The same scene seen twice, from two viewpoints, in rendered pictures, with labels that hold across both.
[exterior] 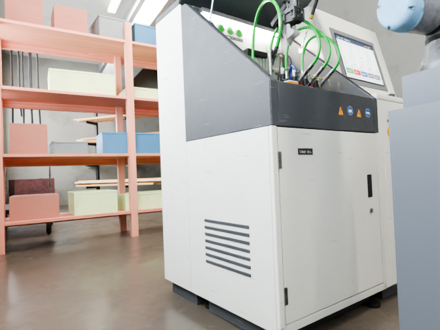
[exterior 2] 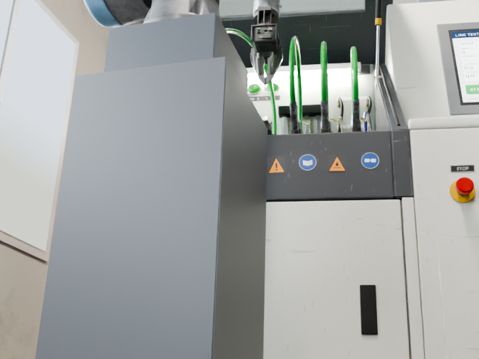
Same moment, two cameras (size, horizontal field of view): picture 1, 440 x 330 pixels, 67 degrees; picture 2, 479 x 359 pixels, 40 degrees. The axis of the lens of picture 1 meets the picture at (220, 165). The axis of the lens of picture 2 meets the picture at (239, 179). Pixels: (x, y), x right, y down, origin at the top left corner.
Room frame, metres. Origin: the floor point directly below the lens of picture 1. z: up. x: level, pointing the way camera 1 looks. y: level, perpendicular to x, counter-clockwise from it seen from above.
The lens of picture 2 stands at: (0.38, -1.42, 0.30)
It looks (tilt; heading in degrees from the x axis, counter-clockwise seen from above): 21 degrees up; 46
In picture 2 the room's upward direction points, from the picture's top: 2 degrees clockwise
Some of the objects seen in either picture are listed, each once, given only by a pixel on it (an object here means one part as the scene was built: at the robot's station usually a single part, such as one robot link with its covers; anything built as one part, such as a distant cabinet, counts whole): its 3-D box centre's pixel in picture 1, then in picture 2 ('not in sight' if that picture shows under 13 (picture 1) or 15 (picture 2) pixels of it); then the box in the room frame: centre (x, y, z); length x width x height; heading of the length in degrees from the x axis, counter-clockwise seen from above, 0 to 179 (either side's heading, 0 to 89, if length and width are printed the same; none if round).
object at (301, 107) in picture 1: (327, 110); (253, 170); (1.37, -0.45, 0.87); 0.62 x 0.04 x 0.16; 126
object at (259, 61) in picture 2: (289, 33); (259, 66); (1.49, -0.34, 1.25); 0.06 x 0.03 x 0.09; 36
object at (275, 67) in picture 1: (276, 71); (353, 129); (1.91, -0.35, 1.20); 0.13 x 0.03 x 0.31; 126
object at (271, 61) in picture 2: (294, 35); (271, 65); (1.51, -0.36, 1.25); 0.06 x 0.03 x 0.09; 36
